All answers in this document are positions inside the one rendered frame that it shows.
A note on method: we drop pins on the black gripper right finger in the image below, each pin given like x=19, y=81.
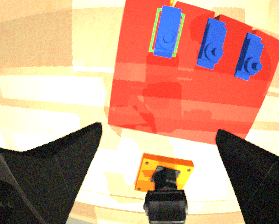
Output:
x=254, y=175

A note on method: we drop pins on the blue micro servo with yellow cable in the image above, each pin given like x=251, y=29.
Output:
x=167, y=31

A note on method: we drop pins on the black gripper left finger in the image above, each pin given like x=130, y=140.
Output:
x=49, y=177

